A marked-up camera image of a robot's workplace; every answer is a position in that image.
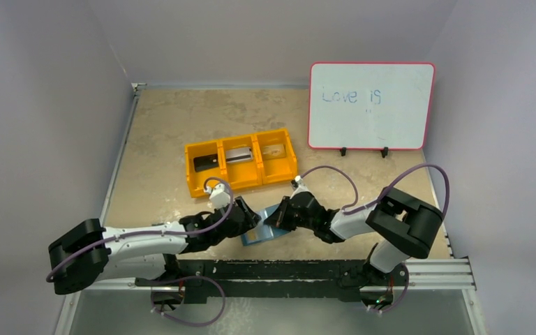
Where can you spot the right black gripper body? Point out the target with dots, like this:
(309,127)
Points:
(289,212)

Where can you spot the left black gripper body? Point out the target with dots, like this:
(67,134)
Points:
(246,225)

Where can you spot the blue card holder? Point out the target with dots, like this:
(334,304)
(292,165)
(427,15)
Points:
(261,232)

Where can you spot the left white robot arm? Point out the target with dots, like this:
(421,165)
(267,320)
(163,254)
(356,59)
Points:
(90,252)

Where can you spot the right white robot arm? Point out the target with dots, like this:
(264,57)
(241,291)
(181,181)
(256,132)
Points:
(407,224)

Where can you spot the silver card in bin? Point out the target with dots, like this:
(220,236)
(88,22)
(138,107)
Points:
(239,155)

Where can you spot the black card in bin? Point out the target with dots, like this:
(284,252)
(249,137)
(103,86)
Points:
(206,162)

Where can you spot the gold card in bin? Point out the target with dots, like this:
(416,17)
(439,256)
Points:
(273,151)

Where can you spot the middle yellow bin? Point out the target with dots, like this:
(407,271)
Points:
(242,175)

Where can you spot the yellow bin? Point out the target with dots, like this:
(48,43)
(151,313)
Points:
(278,161)
(242,175)
(196,181)

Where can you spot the right yellow bin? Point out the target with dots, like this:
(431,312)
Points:
(278,161)

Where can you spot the left yellow bin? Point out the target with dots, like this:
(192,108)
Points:
(196,181)

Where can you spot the right whiteboard stand foot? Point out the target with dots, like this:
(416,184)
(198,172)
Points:
(384,152)

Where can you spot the pink framed whiteboard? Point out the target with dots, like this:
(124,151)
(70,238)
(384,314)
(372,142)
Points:
(369,105)

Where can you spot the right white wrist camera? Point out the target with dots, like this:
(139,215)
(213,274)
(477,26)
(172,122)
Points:
(298,186)

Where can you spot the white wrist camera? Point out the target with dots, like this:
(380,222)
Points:
(219,195)
(298,186)

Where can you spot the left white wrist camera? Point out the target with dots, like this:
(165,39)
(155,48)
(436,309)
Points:
(219,195)

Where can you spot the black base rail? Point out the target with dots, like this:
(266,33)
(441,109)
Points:
(344,280)

